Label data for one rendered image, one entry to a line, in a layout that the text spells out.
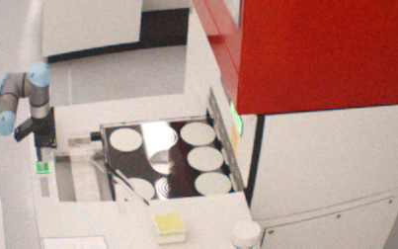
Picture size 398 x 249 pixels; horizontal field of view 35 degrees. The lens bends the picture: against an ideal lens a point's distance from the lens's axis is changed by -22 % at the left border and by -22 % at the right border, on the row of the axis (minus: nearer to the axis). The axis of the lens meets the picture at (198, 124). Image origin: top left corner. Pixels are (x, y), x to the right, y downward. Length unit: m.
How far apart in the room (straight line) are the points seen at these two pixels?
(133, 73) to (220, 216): 2.17
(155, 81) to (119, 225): 2.14
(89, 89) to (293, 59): 2.28
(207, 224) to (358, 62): 0.61
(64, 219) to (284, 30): 0.78
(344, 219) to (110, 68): 2.14
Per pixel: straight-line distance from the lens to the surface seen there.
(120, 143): 2.31
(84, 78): 4.09
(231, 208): 2.04
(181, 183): 2.20
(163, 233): 1.88
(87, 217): 1.99
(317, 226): 2.35
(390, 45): 1.95
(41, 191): 2.08
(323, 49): 1.86
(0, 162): 3.62
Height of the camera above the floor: 2.43
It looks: 40 degrees down
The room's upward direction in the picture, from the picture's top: 4 degrees clockwise
